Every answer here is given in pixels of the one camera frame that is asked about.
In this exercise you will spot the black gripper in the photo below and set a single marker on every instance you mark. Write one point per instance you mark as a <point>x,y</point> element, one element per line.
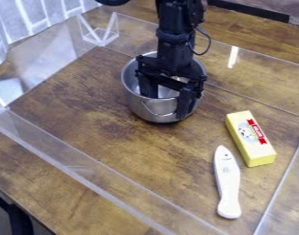
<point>172,70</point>

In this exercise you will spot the stainless steel pot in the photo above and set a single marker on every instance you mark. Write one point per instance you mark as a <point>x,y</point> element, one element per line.
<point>159,109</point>

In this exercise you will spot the yellow butter block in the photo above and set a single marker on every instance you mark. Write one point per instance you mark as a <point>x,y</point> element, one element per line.
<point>251,141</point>

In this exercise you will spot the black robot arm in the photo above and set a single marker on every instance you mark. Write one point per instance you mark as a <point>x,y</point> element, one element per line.
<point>179,17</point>

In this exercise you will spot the clear acrylic barrier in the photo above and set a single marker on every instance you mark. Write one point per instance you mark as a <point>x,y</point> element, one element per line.
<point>94,170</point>

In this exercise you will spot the black bar at back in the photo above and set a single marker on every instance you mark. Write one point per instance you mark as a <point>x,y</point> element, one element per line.
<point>250,10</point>

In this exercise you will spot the white patterned curtain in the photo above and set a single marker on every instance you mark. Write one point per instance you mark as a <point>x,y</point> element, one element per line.
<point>26,17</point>

